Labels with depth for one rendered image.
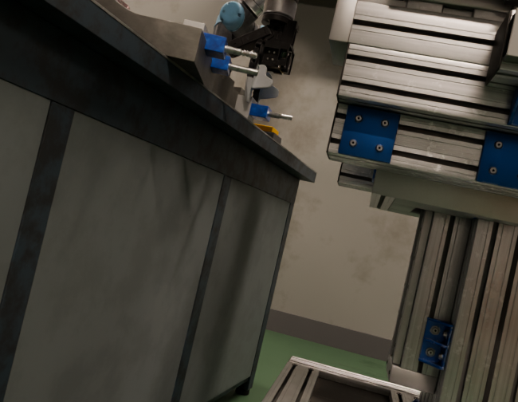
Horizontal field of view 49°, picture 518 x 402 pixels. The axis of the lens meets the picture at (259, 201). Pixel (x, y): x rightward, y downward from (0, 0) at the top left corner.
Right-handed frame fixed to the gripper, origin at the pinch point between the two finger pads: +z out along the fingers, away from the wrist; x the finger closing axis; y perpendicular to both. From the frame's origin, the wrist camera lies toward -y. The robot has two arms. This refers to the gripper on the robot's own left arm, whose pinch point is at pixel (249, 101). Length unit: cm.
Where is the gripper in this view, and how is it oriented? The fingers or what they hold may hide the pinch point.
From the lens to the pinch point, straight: 134.0
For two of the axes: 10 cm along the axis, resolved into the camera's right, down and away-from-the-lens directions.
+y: 9.5, 2.1, -2.2
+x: 2.1, 0.9, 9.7
